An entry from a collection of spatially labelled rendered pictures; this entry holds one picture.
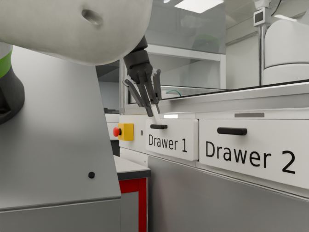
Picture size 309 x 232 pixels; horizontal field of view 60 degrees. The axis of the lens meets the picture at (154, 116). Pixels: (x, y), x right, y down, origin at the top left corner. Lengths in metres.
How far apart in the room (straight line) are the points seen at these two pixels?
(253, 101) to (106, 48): 0.38
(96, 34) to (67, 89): 0.24
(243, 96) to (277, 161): 0.15
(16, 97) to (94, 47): 0.20
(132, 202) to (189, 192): 0.24
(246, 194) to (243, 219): 0.05
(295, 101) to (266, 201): 0.20
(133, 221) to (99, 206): 0.62
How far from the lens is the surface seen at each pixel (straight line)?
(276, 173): 0.53
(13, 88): 0.43
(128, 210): 0.94
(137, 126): 1.07
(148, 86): 0.83
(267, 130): 0.53
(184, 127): 0.74
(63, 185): 0.35
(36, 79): 0.51
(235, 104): 0.61
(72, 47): 0.27
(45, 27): 0.27
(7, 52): 0.39
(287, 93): 0.53
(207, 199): 0.72
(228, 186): 0.65
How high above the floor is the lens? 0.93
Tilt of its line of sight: 1 degrees up
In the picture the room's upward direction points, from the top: straight up
